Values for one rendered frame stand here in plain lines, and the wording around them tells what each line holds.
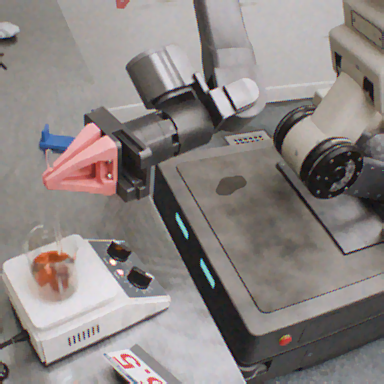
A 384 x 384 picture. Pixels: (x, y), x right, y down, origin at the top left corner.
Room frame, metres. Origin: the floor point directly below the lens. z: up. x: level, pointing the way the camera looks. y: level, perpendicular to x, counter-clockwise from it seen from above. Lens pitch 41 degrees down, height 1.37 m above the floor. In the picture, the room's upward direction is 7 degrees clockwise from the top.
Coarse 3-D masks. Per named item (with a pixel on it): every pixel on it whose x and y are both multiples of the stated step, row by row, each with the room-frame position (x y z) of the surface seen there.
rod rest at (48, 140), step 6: (42, 132) 0.78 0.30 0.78; (48, 132) 0.80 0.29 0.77; (42, 138) 0.78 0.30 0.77; (48, 138) 0.79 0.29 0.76; (54, 138) 0.79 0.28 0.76; (60, 138) 0.79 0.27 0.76; (66, 138) 0.80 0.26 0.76; (72, 138) 0.80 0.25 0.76; (42, 144) 0.77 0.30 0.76; (48, 144) 0.77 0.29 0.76; (54, 144) 0.77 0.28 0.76; (60, 144) 0.77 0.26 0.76; (66, 144) 0.78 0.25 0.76
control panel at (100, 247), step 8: (88, 240) 0.50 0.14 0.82; (96, 248) 0.48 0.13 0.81; (104, 248) 0.49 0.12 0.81; (104, 256) 0.47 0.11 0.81; (104, 264) 0.46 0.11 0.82; (112, 264) 0.46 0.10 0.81; (120, 264) 0.47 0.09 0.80; (128, 264) 0.48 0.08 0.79; (136, 264) 0.49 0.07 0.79; (112, 272) 0.45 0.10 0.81; (128, 272) 0.46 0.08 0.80; (120, 280) 0.44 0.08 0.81; (128, 288) 0.43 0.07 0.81; (136, 288) 0.43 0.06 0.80; (152, 288) 0.45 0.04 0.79; (160, 288) 0.46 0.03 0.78; (128, 296) 0.41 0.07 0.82; (136, 296) 0.42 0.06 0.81; (144, 296) 0.42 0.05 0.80; (152, 296) 0.43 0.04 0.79; (160, 296) 0.44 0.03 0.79
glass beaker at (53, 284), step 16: (48, 224) 0.42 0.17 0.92; (32, 240) 0.40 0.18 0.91; (48, 240) 0.42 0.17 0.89; (64, 240) 0.42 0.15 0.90; (80, 240) 0.40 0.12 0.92; (32, 256) 0.40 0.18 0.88; (32, 272) 0.36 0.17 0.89; (48, 272) 0.36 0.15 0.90; (64, 272) 0.37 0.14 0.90; (48, 288) 0.36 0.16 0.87; (64, 288) 0.37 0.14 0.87
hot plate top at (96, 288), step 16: (80, 256) 0.44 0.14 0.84; (16, 272) 0.40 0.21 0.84; (80, 272) 0.42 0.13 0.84; (96, 272) 0.42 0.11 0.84; (16, 288) 0.38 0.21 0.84; (32, 288) 0.38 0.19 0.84; (80, 288) 0.39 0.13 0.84; (96, 288) 0.40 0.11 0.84; (112, 288) 0.40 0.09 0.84; (32, 304) 0.36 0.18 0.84; (48, 304) 0.36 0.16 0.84; (64, 304) 0.36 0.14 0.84; (80, 304) 0.37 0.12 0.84; (96, 304) 0.37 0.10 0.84; (32, 320) 0.33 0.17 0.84; (48, 320) 0.34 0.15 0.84; (64, 320) 0.34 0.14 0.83
